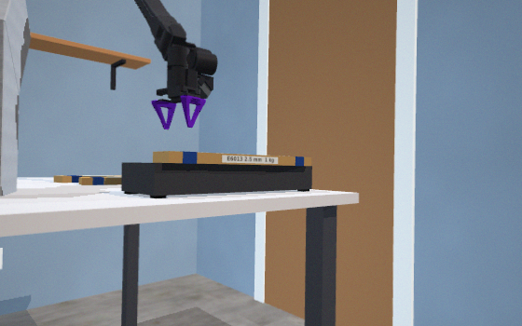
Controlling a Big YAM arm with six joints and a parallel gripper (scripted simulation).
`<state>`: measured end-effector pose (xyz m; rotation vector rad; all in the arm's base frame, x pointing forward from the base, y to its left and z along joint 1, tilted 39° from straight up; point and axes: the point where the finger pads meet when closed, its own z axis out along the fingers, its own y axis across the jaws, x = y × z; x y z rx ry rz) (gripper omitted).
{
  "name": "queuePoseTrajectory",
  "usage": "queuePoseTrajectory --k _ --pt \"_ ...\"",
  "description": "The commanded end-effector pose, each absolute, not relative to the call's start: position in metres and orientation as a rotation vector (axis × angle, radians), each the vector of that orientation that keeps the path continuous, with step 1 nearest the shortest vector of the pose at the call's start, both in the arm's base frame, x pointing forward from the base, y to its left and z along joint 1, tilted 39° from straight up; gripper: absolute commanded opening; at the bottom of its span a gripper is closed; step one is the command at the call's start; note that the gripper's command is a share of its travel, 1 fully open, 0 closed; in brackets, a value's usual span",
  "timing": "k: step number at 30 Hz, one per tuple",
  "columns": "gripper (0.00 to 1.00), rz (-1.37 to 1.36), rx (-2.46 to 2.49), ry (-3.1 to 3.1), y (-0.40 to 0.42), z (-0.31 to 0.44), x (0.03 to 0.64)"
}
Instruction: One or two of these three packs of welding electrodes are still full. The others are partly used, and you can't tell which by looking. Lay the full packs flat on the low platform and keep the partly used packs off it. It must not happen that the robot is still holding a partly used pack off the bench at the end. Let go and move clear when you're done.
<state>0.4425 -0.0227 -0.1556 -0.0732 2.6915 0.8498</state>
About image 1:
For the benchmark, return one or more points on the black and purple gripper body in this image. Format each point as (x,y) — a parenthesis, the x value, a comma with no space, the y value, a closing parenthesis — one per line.
(176,85)

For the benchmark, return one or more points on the white welding electrode pack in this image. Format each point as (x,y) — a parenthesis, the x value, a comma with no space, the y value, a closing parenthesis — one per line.
(99,180)
(234,159)
(75,179)

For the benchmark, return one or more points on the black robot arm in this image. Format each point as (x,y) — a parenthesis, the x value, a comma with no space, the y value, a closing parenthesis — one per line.
(170,40)

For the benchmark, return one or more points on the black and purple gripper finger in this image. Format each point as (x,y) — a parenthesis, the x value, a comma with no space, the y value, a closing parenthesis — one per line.
(171,107)
(185,99)

